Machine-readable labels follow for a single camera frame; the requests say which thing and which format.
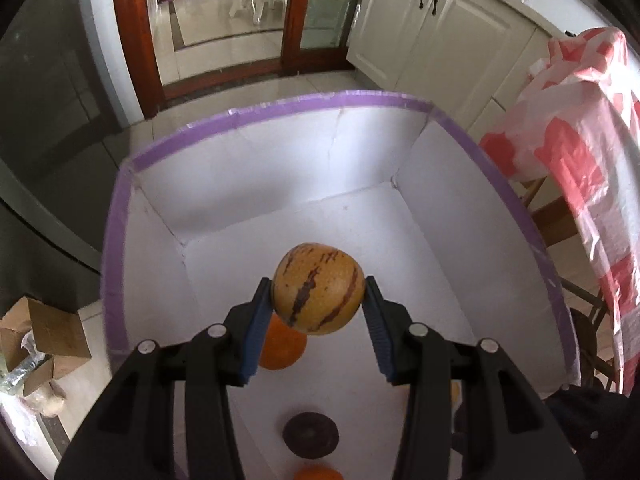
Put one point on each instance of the large orange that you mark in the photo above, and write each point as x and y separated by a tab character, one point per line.
282	352

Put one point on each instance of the glass sliding door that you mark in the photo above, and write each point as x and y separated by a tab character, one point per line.
325	5

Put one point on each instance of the large dark water chestnut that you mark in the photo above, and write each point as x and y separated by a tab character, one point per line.
310	435

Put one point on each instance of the wooden chair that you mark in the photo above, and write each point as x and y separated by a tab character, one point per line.
555	220

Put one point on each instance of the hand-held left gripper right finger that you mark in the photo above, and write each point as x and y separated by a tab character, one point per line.
377	330

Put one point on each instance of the red white checkered tablecloth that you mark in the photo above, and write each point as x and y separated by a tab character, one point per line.
590	170

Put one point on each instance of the white box with purple rim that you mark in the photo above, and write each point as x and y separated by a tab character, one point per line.
300	170

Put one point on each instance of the wooden door frame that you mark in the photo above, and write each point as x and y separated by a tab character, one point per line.
135	35

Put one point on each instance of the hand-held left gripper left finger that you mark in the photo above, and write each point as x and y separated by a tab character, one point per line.
255	330

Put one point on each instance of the white kitchen cabinet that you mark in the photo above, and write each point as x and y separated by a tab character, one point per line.
450	45

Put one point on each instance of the cardboard box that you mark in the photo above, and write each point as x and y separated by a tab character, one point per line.
55	332

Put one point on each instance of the crumpled plastic bag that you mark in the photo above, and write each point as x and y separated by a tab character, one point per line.
17	375

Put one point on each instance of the striped yellow pepino melon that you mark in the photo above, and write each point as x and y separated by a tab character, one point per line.
320	285

